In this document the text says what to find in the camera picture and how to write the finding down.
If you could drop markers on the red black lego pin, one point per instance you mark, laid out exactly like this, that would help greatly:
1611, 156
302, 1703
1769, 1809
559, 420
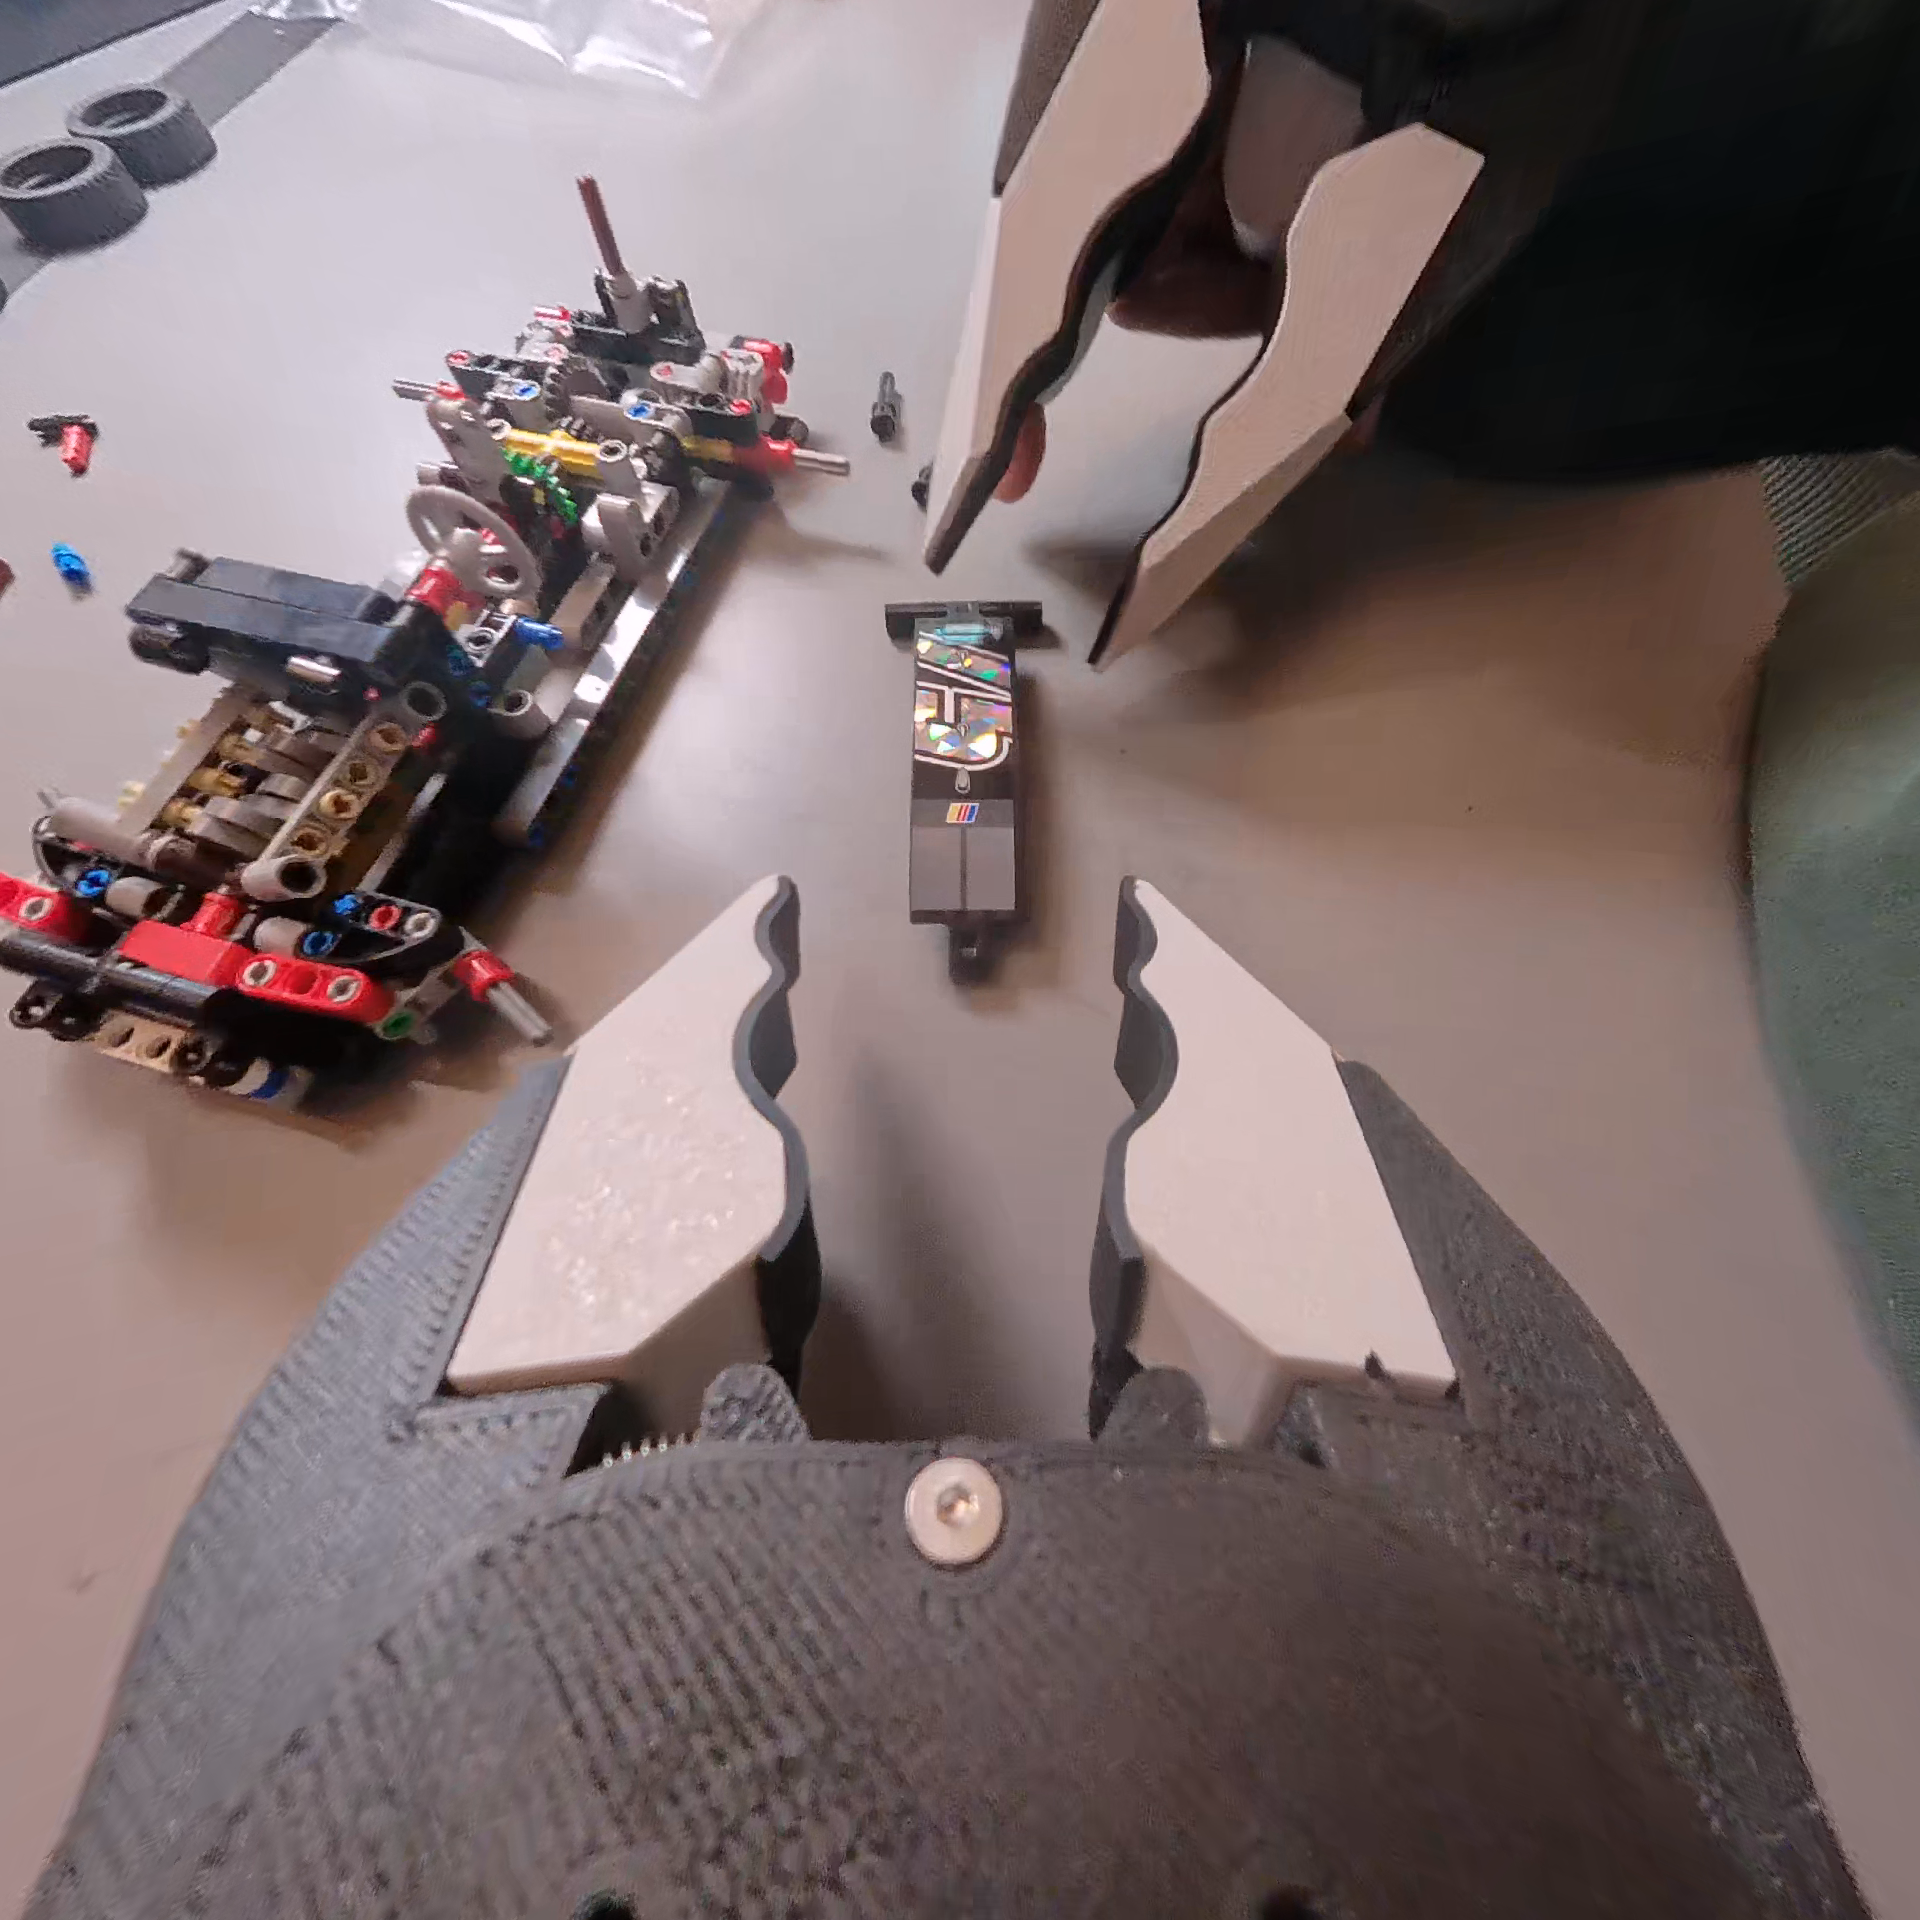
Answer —
68, 439

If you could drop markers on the person's right forearm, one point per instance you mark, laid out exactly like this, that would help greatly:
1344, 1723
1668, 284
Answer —
1650, 226

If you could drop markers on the lego car chassis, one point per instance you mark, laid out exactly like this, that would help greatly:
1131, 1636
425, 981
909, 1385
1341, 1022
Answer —
300, 719

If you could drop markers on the person's right hand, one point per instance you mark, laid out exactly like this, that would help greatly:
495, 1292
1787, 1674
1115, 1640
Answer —
1201, 280

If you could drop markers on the clear plastic bag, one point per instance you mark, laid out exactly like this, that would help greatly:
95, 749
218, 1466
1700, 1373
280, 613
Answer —
629, 32

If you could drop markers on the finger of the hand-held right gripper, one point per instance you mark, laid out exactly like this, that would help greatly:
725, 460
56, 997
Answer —
1335, 330
1051, 226

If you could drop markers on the blue lego pin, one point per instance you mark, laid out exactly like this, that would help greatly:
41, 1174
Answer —
71, 567

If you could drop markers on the black rubber tire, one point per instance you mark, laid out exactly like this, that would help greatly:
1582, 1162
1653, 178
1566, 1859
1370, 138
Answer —
142, 129
71, 188

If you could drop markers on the black curved lego panel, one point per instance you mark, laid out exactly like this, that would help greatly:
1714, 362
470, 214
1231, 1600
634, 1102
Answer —
969, 782

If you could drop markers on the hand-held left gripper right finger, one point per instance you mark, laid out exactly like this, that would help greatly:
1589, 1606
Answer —
1275, 1200

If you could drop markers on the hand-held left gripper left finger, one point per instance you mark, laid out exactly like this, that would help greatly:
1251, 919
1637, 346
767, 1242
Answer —
646, 1200

